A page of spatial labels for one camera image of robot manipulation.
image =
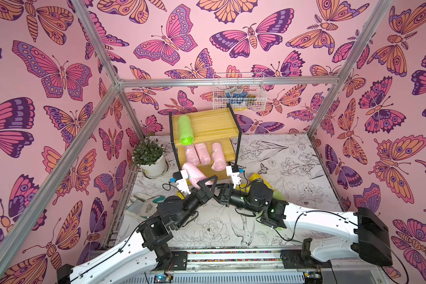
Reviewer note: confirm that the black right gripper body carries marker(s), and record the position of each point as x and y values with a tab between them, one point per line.
222	191

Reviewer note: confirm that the white wire wall basket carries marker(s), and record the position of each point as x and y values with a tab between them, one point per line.
256	101

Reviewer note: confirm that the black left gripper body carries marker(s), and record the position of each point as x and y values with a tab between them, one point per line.
198	194

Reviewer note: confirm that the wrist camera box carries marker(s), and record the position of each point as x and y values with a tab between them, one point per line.
180	180
234	173

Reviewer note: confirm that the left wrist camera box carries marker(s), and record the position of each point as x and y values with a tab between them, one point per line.
180	180

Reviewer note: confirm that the potted green plant white pot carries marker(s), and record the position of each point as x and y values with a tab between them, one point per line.
149	156

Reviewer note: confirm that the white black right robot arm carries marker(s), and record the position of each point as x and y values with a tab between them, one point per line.
359	234

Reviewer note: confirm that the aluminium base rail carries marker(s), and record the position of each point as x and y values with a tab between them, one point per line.
248	266

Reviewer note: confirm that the yellow bag roll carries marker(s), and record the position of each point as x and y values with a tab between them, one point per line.
180	194
256	176

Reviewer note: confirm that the green bag roll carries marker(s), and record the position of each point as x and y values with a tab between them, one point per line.
278	196
186	133

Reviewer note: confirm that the blue items in basket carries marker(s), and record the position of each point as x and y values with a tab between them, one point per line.
236	93

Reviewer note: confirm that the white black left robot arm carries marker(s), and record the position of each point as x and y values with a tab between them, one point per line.
125	260

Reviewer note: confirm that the wooden three-tier shelf black frame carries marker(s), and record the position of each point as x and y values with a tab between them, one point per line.
209	127

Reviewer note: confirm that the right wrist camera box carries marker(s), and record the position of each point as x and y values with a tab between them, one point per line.
234	173

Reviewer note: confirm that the pink bag roll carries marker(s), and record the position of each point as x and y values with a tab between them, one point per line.
191	155
219	160
194	174
203	154

